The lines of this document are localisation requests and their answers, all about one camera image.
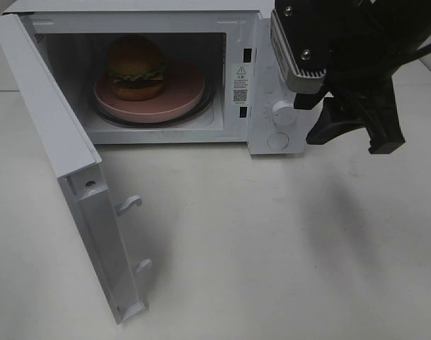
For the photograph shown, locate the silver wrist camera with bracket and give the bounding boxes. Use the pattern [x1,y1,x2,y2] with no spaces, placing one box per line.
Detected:
[270,1,329,94]

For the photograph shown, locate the burger with lettuce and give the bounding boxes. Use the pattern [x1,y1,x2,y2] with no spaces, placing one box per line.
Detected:
[106,35,166,101]

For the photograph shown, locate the round white door release button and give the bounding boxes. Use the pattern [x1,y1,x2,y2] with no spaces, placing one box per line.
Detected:
[267,132,289,150]

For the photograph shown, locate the white microwave door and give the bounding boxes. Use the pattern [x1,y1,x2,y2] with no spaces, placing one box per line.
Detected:
[0,14,147,324]

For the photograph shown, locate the pink round plate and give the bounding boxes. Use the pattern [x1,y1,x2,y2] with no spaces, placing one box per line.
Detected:
[93,60,208,124]

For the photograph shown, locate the white microwave oven body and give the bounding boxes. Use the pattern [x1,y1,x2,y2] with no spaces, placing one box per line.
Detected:
[0,1,319,154]

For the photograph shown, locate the white timer knob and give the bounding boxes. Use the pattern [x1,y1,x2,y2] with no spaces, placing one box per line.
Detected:
[271,101,296,126]

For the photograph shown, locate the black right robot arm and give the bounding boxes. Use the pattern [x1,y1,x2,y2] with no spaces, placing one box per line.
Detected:
[283,1,431,154]

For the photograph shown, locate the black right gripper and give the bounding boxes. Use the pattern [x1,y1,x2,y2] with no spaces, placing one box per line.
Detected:
[294,1,406,154]

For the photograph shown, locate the glass microwave turntable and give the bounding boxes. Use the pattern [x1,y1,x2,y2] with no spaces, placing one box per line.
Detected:
[92,84,216,127]

